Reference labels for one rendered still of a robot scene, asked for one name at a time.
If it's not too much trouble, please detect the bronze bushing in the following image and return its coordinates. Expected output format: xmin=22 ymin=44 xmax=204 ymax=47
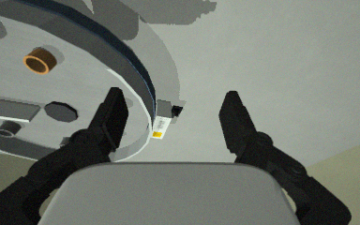
xmin=23 ymin=49 xmax=57 ymax=74

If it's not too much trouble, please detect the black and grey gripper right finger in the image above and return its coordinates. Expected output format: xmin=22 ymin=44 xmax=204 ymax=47
xmin=218 ymin=91 xmax=352 ymax=225

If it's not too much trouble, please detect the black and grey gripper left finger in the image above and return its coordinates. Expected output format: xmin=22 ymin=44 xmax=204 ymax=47
xmin=0 ymin=87 xmax=128 ymax=225

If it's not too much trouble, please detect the grey metal bushing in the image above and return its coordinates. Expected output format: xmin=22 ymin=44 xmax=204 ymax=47
xmin=58 ymin=137 xmax=69 ymax=148
xmin=0 ymin=121 xmax=22 ymax=138

